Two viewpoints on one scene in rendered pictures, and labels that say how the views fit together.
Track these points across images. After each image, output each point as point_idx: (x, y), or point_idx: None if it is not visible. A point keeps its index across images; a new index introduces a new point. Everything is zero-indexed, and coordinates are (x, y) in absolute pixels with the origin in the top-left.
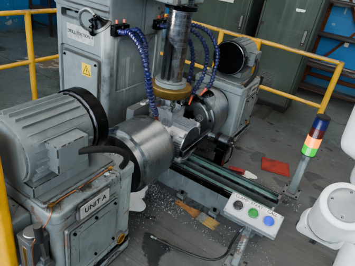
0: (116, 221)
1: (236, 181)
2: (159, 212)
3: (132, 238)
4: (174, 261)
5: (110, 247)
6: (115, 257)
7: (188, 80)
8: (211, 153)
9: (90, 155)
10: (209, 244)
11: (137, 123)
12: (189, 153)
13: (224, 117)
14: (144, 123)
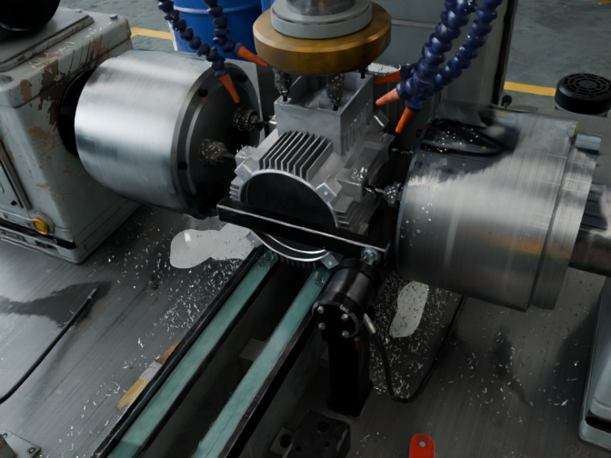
0: (10, 177)
1: (227, 403)
2: (170, 293)
3: (96, 267)
4: (33, 339)
5: (29, 221)
6: (51, 254)
7: (422, 47)
8: (495, 382)
9: (17, 44)
10: (74, 400)
11: (161, 61)
12: (309, 257)
13: (494, 269)
14: (168, 68)
